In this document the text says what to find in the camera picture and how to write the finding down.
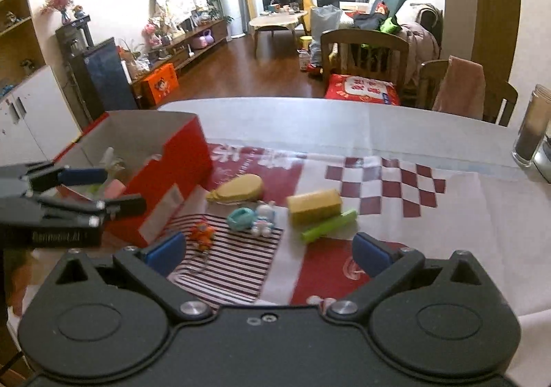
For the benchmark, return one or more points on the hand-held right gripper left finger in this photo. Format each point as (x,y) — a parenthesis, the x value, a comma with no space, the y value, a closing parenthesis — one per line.
(165,252)

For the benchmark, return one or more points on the white cupboard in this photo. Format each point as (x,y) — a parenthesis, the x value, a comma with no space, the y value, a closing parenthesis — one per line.
(34,120)

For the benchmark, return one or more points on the yellow toy block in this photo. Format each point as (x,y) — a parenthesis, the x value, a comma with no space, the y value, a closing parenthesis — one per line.
(314,204)

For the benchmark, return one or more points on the oval coffee table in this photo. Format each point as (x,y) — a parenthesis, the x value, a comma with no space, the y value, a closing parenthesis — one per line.
(275,21)

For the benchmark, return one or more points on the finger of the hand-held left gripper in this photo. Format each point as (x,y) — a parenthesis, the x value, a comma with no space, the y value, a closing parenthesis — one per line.
(122,205)
(81,176)

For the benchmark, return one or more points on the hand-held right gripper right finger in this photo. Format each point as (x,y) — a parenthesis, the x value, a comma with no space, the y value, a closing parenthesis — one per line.
(369,254)

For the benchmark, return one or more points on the sofa with clothes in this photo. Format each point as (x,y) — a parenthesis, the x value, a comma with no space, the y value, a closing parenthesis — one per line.
(419,33)

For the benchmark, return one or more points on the wooden door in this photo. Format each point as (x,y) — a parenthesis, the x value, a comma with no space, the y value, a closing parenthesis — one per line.
(495,16)

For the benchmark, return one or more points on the wooden chair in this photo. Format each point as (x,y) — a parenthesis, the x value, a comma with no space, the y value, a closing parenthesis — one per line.
(366,55)
(499,100)

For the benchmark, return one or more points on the wooden bookshelf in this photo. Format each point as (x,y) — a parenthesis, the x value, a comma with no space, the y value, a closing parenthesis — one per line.
(19,25)

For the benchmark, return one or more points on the orange printed carton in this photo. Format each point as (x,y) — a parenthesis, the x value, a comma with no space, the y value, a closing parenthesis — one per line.
(161,85)

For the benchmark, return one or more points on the pink flowers in vase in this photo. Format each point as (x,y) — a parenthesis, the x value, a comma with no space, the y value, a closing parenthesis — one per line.
(58,3)

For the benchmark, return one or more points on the pink toy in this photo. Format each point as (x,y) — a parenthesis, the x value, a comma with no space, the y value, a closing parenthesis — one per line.
(114,189)

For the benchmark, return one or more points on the pink toy bag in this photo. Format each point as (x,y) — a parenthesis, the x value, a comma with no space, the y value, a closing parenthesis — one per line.
(203,40)

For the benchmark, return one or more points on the green toy stick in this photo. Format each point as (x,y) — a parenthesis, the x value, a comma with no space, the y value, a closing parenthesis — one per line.
(329,226)

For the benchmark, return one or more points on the red printed cushion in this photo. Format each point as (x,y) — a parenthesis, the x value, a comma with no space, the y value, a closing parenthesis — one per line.
(363,89)

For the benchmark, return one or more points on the teal toy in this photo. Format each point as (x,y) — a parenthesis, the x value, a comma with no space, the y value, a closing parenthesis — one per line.
(241,218)

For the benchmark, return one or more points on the black cabinet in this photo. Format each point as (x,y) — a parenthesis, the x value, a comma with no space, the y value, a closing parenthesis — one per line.
(107,77)

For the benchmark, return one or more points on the red white printed tablecloth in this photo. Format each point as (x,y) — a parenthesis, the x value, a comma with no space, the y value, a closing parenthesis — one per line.
(387,206)

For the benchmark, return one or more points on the white blue doll figure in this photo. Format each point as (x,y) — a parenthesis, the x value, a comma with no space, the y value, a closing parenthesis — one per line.
(262,219)

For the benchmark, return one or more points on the yellow stool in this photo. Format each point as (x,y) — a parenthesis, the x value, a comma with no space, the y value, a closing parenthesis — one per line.
(306,42)

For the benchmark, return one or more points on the tall glass jar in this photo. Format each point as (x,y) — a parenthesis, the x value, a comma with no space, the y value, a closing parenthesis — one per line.
(531,128)

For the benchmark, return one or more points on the pink towel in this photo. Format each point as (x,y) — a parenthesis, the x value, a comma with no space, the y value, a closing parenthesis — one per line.
(458,87)

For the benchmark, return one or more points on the yellow mango-shaped toy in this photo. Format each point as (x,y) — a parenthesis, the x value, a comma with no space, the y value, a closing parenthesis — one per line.
(239,189)

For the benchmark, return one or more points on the translucent plastic bag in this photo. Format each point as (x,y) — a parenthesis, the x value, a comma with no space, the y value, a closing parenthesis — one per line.
(325,23)

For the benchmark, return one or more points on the red cardboard box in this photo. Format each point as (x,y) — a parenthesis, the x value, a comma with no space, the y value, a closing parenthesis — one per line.
(189,154)

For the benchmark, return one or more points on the wooden TV cabinet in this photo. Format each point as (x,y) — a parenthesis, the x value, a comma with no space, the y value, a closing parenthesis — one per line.
(202,46)

